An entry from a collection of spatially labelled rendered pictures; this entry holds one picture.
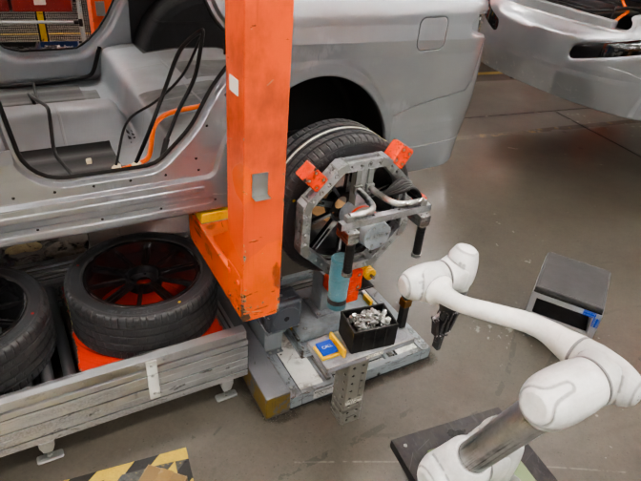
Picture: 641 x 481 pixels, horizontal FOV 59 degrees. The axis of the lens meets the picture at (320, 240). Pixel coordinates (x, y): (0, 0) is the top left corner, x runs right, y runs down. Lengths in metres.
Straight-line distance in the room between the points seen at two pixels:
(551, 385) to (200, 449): 1.58
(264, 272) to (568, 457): 1.58
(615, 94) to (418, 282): 3.05
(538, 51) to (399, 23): 2.15
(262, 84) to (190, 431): 1.52
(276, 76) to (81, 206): 1.01
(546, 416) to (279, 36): 1.27
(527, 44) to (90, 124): 3.20
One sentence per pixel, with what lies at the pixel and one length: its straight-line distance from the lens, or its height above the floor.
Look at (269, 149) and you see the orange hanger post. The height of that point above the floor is 1.27.
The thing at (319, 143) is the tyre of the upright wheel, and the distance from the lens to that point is 2.29.
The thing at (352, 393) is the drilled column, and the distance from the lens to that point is 2.52.
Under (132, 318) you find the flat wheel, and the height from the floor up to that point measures 0.50.
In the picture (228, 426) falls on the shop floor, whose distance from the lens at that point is 2.63.
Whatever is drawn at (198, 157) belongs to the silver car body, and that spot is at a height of 1.00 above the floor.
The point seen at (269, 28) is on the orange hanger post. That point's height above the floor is 1.66.
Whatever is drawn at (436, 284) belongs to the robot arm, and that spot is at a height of 1.04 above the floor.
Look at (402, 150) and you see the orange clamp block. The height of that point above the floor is 1.14.
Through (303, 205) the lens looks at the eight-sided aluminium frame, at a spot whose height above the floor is 0.97.
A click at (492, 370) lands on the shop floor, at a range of 3.08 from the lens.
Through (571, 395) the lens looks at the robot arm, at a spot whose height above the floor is 1.10.
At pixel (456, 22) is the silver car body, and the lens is 2.91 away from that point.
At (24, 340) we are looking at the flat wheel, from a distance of 2.44.
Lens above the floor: 2.07
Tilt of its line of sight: 33 degrees down
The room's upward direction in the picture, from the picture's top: 5 degrees clockwise
